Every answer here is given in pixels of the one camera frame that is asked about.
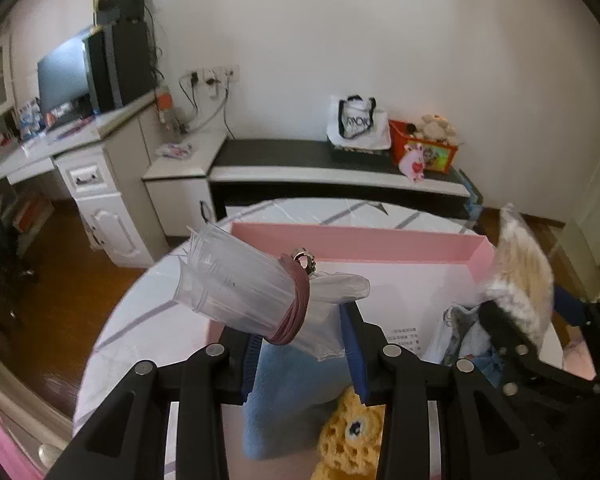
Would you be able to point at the red toy box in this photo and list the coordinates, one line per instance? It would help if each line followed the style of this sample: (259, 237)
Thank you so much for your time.
(435, 157)

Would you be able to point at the beige plush toy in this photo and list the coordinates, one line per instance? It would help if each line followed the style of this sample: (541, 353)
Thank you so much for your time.
(437, 127)

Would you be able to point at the black computer monitor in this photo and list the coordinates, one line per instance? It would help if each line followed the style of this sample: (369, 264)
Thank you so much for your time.
(62, 77)

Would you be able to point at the pink printed packet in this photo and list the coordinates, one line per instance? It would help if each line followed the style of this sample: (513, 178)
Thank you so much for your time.
(174, 150)

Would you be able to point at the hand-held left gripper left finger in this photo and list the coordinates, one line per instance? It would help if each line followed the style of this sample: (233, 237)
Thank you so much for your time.
(250, 370)

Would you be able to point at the orange and white bottle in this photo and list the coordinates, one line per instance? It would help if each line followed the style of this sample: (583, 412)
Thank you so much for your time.
(166, 105)

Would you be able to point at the blue and white desk cartons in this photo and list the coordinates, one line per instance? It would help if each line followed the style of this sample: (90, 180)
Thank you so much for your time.
(30, 120)

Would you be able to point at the pink heart plush toy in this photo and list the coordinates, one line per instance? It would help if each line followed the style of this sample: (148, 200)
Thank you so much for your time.
(412, 165)

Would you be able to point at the black computer tower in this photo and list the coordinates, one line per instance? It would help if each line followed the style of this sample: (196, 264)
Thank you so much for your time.
(122, 67)

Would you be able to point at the round table with striped tablecloth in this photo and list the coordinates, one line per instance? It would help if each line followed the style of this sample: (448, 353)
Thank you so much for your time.
(145, 320)

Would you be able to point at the white round bedpost knob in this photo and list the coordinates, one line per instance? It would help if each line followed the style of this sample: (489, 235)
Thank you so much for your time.
(50, 454)

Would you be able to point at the low white side cabinet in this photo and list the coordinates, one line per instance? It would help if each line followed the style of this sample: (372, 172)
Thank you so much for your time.
(177, 195)

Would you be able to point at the orange box under desk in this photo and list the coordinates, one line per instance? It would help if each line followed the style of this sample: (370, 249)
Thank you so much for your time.
(32, 212)

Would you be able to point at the black office chair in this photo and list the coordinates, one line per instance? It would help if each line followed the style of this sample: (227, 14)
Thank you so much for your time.
(2, 265)

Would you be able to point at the pink bedding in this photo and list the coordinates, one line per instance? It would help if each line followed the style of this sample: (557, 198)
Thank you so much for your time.
(0, 445)

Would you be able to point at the black and white low bench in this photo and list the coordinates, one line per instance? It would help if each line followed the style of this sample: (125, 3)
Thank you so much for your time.
(290, 155)

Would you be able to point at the white tote bag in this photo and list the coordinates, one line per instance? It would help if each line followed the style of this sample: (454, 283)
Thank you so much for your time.
(357, 125)

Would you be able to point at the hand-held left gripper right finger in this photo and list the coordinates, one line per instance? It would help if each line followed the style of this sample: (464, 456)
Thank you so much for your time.
(355, 350)

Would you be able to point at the yellow crochet toy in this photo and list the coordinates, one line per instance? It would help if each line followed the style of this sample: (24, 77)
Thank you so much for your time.
(345, 440)

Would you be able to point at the blue fleece cloth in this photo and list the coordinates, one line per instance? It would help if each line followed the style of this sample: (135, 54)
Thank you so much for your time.
(290, 410)

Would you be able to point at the white printed baby cloth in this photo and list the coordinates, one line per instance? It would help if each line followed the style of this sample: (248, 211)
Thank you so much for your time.
(472, 345)

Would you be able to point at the clear plastic bag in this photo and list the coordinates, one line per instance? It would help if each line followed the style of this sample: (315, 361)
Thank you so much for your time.
(240, 285)

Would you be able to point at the white desk with drawers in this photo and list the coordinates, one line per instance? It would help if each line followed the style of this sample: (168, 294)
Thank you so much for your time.
(105, 195)

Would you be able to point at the fluffy white item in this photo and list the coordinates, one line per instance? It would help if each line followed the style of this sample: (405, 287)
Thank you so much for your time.
(520, 270)

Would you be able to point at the pink shallow box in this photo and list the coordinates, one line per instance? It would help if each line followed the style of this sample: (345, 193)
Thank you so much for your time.
(380, 245)

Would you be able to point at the wall power outlets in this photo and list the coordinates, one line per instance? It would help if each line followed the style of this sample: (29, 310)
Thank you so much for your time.
(215, 74)

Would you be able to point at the black box on tower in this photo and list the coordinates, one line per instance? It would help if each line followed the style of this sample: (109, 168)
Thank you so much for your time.
(122, 5)

